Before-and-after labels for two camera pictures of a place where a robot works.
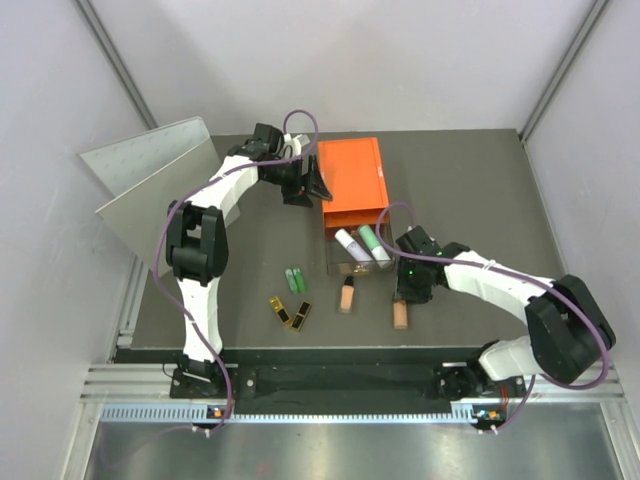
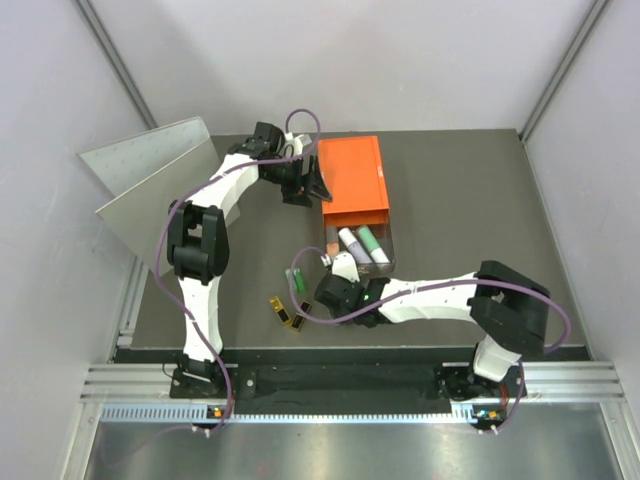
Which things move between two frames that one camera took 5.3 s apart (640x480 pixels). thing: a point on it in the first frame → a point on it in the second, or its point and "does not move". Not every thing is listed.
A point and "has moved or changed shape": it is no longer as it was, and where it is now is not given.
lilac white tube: [356, 252] does not move
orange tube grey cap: [400, 314] has moved or changed shape
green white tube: [373, 245] does not move
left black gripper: [296, 194] does not move
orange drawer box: [352, 172] does not move
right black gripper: [405, 291] → [337, 314]
